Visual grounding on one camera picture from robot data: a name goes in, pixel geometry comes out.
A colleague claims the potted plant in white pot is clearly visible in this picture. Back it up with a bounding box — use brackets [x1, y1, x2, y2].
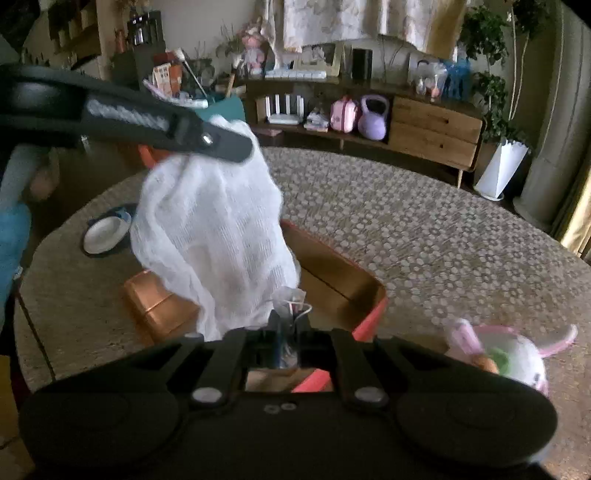
[459, 0, 533, 202]

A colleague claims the white router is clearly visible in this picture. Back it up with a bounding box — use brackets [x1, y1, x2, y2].
[256, 93, 305, 125]

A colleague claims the blue figurine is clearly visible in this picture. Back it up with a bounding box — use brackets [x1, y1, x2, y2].
[445, 60, 472, 100]

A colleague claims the wooden sideboard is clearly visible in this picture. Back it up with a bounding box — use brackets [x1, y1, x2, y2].
[233, 74, 486, 188]

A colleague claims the person's left hand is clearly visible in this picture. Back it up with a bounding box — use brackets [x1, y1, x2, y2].
[30, 164, 61, 202]

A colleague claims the yellow curtain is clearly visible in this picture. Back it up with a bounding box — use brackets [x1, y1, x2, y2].
[558, 171, 591, 260]

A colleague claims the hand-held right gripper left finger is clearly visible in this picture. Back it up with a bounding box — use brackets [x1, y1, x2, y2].
[136, 310, 286, 411]

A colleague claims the black speaker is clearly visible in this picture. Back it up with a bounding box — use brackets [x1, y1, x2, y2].
[352, 47, 374, 81]

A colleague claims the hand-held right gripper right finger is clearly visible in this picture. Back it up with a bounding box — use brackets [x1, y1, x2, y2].
[294, 318, 445, 412]

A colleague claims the pink doll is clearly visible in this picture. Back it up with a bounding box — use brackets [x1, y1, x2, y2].
[240, 21, 269, 75]

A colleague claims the white keyboard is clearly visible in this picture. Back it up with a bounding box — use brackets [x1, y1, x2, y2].
[264, 68, 327, 80]

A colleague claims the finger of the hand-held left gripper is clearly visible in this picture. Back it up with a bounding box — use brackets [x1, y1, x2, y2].
[167, 108, 254, 164]

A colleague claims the white gauze cloth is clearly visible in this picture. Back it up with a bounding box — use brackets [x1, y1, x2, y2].
[130, 115, 302, 341]

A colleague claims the clear bag with toys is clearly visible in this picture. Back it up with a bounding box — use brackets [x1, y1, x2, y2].
[411, 60, 448, 100]

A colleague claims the orange cardboard box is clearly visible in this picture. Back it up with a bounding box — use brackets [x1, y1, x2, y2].
[245, 219, 389, 394]

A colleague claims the photo frame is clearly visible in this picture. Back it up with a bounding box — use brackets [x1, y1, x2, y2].
[295, 42, 345, 77]

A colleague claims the hanging patterned cloth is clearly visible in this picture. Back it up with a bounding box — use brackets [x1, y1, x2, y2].
[263, 0, 468, 54]

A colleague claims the copper box lid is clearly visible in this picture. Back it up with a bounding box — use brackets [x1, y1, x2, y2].
[122, 270, 201, 346]

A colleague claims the coffee machine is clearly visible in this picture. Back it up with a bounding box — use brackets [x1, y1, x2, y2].
[127, 11, 162, 47]

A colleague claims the white pink bunny plush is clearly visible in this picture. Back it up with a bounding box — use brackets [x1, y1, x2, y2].
[443, 318, 579, 398]

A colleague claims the pink toy bag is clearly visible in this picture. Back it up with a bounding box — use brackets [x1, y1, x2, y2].
[329, 96, 361, 134]

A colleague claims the small clear plastic packet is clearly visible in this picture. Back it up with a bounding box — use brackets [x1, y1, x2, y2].
[272, 286, 308, 370]

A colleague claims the grey curtain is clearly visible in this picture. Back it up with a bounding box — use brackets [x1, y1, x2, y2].
[512, 14, 591, 232]

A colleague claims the white dish with blue rim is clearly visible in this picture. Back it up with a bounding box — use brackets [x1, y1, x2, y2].
[82, 205, 138, 257]

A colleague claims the purple kettlebell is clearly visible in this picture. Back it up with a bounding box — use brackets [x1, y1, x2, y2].
[358, 95, 391, 141]

